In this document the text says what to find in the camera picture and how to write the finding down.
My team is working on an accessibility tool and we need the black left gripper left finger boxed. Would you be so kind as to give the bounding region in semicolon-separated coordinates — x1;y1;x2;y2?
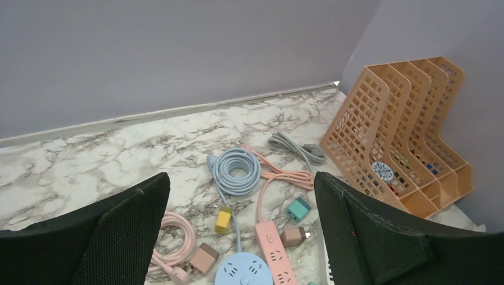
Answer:
1;172;170;284

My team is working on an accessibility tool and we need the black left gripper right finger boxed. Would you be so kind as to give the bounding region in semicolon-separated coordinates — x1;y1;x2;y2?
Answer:
314;172;503;284

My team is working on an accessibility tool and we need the pink brown plug adapter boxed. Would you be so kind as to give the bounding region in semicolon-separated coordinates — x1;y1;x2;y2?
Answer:
280;227;311;248

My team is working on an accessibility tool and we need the yellow plug adapter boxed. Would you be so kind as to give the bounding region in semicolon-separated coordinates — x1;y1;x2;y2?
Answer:
215;206;232;235

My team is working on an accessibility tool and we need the teal plug adapter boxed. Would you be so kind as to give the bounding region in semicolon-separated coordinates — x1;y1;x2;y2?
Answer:
286;197;311;223

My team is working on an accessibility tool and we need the blue white round sticker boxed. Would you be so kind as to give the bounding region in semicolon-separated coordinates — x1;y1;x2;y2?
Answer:
371;161;395;183

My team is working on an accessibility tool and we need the pink long power strip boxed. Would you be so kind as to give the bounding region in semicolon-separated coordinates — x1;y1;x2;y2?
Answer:
254;221;298;285

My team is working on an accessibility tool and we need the orange plastic file rack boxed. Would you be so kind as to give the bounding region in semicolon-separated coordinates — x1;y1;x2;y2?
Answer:
320;56;474;219

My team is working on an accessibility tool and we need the blue round power strip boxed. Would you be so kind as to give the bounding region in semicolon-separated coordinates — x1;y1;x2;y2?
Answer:
214;252;273;285

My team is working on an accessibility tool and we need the pink power strip cable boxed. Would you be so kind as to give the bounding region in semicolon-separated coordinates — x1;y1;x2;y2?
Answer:
240;144;315;223

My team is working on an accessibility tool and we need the grey bundled cable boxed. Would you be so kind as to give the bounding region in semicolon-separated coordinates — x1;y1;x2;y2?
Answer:
267;131;327;174

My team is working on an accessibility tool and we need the blue coiled power cable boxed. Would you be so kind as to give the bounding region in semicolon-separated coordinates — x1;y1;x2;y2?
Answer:
206;147;262;252

